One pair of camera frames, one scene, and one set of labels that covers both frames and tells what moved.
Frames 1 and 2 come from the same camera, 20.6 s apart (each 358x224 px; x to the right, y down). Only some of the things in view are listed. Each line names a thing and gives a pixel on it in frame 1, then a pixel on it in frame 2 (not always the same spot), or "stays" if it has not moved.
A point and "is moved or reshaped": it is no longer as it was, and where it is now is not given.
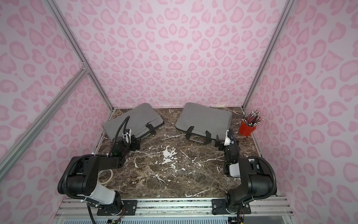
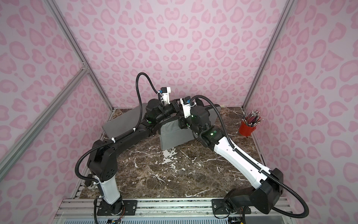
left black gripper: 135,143 → 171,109
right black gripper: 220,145 → 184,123
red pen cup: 245,130 stays
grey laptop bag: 143,121 stays
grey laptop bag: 203,123 is moved or reshaped
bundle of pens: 253,118 stays
